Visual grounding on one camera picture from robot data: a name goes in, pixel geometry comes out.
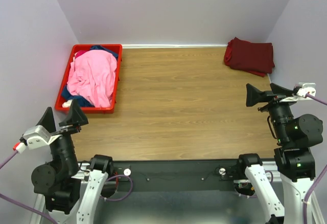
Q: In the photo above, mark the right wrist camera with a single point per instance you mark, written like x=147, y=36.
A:
x=305, y=90

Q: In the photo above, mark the magenta t-shirt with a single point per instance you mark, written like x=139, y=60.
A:
x=79, y=53

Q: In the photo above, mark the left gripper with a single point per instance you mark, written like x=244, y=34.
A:
x=76, y=117

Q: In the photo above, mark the red plastic bin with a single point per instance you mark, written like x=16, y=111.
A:
x=117, y=49

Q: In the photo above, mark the navy blue t-shirt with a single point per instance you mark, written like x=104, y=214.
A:
x=76, y=100

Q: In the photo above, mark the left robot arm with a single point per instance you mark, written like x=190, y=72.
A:
x=55, y=180

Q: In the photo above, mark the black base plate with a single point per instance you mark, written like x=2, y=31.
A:
x=178, y=175

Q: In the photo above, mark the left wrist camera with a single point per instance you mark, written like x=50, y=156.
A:
x=34, y=138

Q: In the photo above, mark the folded dark red t-shirt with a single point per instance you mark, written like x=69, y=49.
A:
x=254, y=58

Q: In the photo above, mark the white garment piece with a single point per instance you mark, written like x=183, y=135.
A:
x=67, y=104

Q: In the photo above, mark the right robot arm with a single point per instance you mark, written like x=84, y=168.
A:
x=294, y=160

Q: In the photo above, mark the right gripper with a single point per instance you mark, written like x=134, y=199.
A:
x=281, y=95

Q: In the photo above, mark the pink t-shirt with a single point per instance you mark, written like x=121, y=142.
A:
x=92, y=78

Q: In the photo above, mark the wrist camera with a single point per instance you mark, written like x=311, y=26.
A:
x=34, y=138
x=305, y=90

